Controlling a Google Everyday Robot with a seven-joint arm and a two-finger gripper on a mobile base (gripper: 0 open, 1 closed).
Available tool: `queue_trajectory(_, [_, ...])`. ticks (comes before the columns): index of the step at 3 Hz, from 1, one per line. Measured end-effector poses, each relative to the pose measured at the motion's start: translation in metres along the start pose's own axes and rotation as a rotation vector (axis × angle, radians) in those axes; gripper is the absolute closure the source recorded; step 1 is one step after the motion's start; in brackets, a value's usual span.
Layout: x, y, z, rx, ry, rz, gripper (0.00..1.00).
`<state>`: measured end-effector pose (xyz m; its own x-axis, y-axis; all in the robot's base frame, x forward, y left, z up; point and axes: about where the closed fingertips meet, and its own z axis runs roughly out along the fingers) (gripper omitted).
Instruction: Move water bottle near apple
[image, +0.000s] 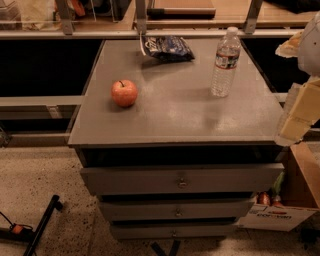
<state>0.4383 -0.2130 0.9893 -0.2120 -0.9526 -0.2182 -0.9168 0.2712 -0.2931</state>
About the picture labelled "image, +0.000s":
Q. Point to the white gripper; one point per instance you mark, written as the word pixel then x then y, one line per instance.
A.
pixel 310 50

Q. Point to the clear plastic water bottle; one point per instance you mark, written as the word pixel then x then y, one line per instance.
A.
pixel 225 64

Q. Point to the red apple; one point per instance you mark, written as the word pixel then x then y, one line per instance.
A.
pixel 124 93

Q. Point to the cardboard box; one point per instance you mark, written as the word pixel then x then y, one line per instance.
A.
pixel 299 194

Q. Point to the top grey drawer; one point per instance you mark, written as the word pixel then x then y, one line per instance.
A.
pixel 180 179

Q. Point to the grey drawer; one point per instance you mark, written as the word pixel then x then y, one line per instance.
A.
pixel 174 209
pixel 180 179
pixel 170 231

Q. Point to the items in cardboard box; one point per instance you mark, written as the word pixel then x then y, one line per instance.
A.
pixel 272 196

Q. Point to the blue chip bag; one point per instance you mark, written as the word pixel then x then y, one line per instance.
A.
pixel 166 48

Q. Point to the grey drawer cabinet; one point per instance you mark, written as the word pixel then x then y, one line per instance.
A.
pixel 174 121

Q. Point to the middle grey drawer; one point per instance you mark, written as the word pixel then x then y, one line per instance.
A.
pixel 174 209

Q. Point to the bottom grey drawer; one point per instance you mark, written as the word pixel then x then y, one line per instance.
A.
pixel 170 231

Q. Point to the black metal stand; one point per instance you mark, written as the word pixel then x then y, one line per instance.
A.
pixel 29 235

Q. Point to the orange clamp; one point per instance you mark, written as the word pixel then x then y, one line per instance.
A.
pixel 16 228

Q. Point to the metal shelf rail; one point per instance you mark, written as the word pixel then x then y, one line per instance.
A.
pixel 68 18

